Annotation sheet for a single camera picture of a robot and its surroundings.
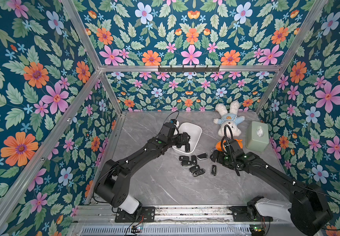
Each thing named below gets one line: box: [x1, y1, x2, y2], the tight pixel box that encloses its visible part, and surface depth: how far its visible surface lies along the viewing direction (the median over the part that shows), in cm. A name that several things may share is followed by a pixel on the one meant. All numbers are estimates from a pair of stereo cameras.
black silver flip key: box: [196, 152, 208, 160], surface depth 95 cm
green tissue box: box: [245, 120, 270, 153], surface depth 98 cm
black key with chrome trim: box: [192, 168, 206, 177], surface depth 88 cm
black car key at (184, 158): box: [178, 155, 190, 161], surface depth 95 cm
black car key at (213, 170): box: [210, 164, 217, 177], surface depth 90 cm
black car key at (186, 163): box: [181, 160, 193, 167], surface depth 92 cm
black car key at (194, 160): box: [191, 155, 198, 165], surface depth 95 cm
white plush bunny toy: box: [213, 100, 246, 137], surface depth 109 cm
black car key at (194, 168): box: [189, 164, 200, 173], surface depth 90 cm
